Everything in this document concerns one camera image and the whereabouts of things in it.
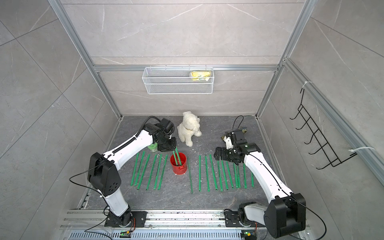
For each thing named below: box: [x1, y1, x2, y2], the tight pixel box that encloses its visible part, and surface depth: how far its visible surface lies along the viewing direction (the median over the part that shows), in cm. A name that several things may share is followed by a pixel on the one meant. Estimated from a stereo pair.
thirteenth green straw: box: [158, 154, 168, 190], surface depth 92 cm
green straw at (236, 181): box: [233, 162, 239, 189], surface depth 88 cm
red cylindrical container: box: [170, 152, 187, 175], surface depth 87 cm
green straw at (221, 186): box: [217, 160, 224, 192], surface depth 87 cm
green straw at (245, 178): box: [243, 163, 248, 189], surface depth 88 cm
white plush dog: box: [177, 111, 202, 147], surface depth 97 cm
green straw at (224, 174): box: [221, 160, 229, 191], surface depth 89 cm
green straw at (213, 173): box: [209, 153, 219, 191], surface depth 90 cm
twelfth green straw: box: [158, 154, 162, 190], surface depth 92 cm
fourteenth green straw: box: [145, 154, 157, 191], surface depth 92 cm
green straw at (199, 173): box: [198, 155, 202, 192], surface depth 90 cm
